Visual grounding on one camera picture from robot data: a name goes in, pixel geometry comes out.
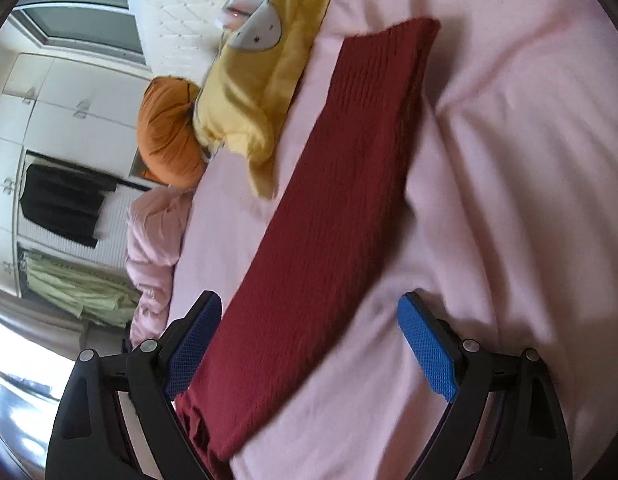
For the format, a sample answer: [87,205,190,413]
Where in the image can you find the yellow cloth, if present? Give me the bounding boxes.
[193,0,340,200]

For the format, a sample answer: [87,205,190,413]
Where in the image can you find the orange pillow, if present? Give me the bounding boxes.
[138,76,210,188]

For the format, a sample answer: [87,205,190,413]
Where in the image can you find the small white device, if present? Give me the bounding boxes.
[215,0,272,31]

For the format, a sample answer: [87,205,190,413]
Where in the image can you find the pink comforter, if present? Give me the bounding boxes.
[125,187,195,348]

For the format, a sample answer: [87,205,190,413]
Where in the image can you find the white headboard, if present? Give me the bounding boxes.
[122,0,285,78]

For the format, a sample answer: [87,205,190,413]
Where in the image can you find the black hanging garment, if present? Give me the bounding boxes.
[18,162,119,249]

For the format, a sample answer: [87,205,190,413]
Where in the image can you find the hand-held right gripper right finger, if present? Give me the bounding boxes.
[396,290,574,480]

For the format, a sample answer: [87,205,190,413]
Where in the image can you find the pink bed sheet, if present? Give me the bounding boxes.
[164,0,618,480]

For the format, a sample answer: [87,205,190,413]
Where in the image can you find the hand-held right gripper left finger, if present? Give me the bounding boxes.
[45,290,225,480]

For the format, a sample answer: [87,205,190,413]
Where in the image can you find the window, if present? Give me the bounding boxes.
[9,0,145,66]

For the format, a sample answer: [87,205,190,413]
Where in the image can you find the white wardrobe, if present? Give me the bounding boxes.
[0,52,157,301]

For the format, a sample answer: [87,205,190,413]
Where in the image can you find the light green garment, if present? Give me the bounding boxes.
[20,252,140,328]

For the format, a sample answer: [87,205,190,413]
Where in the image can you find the red knit sweater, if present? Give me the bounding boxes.
[175,17,442,467]

